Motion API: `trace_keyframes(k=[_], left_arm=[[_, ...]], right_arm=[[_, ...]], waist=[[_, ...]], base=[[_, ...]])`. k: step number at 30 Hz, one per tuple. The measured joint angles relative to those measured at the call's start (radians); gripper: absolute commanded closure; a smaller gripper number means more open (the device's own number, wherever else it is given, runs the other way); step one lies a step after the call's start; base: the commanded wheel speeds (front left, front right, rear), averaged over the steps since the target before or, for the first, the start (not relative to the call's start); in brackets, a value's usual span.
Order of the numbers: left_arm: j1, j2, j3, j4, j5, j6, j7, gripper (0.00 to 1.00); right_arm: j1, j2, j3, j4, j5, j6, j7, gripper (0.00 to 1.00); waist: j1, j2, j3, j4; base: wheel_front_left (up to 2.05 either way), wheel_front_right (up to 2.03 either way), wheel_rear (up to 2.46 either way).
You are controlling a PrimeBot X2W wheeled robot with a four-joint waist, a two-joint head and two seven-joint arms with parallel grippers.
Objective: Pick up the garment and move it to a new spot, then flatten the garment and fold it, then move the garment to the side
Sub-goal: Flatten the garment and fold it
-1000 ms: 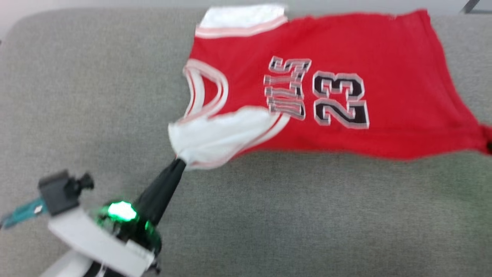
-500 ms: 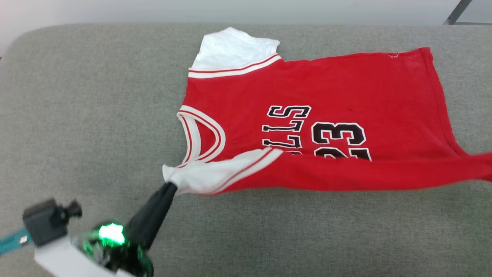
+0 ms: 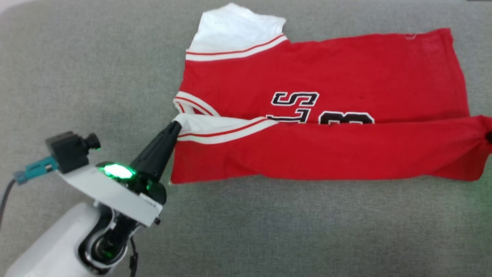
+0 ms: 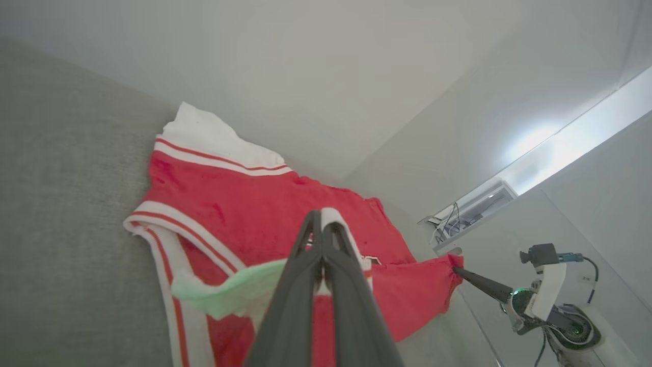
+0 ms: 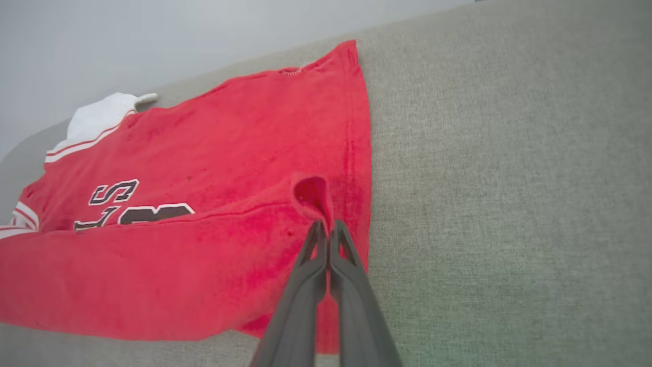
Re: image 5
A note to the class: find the grey fabric sofa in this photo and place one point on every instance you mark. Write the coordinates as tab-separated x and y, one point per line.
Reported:
509	204

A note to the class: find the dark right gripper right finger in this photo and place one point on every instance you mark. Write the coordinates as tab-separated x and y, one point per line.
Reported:
356	316

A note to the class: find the red and white jersey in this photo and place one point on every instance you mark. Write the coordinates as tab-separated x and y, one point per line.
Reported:
204	153

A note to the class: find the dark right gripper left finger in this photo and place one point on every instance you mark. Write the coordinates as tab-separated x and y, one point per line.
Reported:
298	306

